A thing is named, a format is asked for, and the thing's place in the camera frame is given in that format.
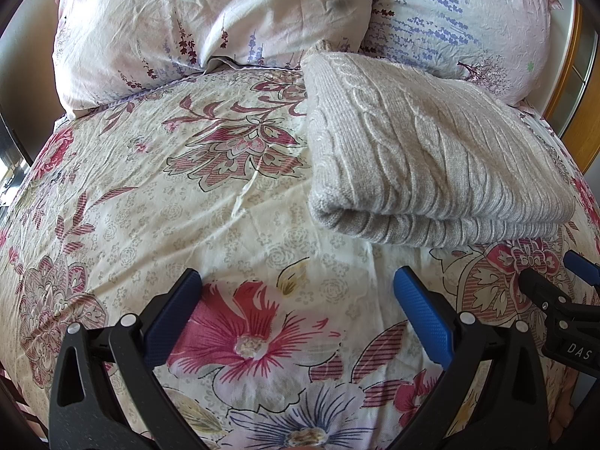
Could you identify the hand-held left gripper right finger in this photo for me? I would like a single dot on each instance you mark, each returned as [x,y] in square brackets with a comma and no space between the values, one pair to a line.
[422,314]

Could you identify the floral bed sheet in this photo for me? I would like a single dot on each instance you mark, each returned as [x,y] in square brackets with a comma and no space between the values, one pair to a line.
[164,220]

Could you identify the wooden headboard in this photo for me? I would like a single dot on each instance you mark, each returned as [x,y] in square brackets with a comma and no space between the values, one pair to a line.
[569,79]

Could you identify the dark bedside furniture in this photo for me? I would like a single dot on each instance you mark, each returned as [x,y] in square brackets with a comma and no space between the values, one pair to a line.
[11,159]

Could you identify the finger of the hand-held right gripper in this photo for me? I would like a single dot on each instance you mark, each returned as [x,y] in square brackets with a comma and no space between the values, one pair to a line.
[583,267]
[539,286]

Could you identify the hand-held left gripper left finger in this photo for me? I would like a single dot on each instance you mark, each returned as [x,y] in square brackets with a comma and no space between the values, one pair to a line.
[172,319]

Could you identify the person's right forearm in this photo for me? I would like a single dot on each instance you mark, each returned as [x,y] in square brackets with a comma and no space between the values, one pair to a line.
[566,403]

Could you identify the pink sprig-print pillow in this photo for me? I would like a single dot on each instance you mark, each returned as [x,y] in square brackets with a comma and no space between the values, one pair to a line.
[187,14]

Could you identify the white lavender-print pillow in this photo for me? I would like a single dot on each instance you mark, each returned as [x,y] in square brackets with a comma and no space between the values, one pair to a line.
[459,14]

